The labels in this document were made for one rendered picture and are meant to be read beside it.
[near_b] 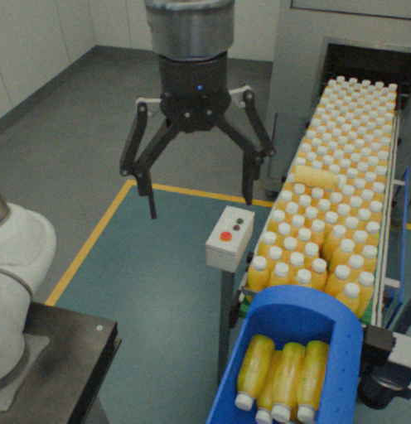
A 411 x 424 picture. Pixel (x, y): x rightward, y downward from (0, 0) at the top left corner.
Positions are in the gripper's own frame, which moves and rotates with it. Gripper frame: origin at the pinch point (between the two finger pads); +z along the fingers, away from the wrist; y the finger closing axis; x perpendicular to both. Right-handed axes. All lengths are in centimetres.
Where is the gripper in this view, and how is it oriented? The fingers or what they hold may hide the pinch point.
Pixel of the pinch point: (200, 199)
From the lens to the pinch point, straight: 55.6
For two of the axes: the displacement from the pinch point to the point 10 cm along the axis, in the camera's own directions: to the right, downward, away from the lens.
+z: 0.3, 7.6, 6.5
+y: -9.8, 1.5, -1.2
